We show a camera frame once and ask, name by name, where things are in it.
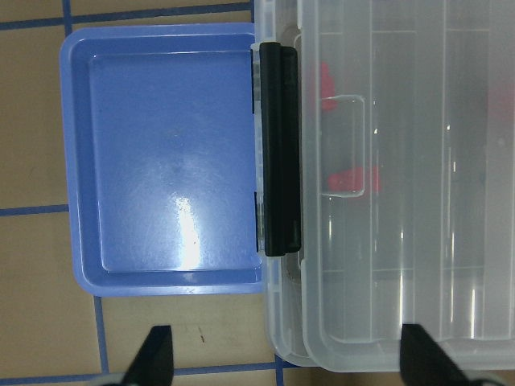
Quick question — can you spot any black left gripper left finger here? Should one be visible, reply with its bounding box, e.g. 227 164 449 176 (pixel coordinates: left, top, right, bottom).
122 325 174 385

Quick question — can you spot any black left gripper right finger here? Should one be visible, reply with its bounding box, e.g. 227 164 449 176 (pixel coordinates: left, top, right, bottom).
399 323 483 386

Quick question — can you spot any clear plastic box lid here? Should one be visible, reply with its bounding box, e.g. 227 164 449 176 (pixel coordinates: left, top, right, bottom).
294 0 515 373

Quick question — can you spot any red block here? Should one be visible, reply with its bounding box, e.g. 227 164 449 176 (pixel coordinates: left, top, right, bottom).
320 62 338 112
327 166 381 192

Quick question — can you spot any clear plastic storage box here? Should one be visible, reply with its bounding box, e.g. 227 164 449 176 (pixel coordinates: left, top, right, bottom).
248 0 515 373

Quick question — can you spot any red block in open box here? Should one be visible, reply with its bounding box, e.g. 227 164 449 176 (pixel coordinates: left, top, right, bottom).
327 166 381 192

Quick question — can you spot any blue plastic tray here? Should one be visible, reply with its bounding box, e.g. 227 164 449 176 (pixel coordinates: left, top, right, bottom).
60 23 262 298

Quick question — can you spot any black box latch handle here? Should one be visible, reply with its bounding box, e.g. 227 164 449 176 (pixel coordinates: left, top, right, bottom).
259 42 302 257

